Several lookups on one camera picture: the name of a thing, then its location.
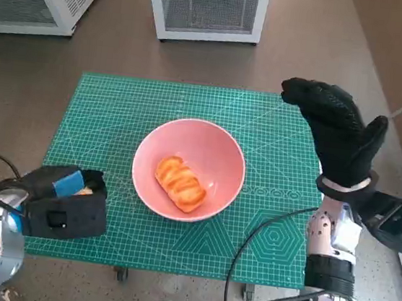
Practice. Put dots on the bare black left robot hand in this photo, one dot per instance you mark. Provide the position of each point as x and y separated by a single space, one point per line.
68 182

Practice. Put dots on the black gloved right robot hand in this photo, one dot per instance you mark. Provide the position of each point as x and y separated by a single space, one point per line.
337 133

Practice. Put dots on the round toy bread bun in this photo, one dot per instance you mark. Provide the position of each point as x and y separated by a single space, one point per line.
86 191

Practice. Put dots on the long braided toy bread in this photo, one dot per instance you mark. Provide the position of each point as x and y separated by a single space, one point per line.
180 184

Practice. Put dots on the pink bowl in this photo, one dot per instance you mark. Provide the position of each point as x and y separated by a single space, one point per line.
208 147

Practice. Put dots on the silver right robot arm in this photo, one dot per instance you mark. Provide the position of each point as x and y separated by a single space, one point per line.
328 277

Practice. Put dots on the green cutting mat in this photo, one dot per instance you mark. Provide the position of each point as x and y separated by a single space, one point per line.
100 110

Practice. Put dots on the black table caster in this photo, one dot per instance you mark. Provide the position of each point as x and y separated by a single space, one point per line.
121 275
248 292

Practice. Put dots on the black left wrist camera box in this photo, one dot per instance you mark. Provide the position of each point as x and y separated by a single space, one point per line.
77 216

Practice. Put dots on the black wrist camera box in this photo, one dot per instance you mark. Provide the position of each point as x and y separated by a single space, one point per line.
77 216
396 223

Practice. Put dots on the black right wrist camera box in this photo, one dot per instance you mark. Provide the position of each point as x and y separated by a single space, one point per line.
396 223

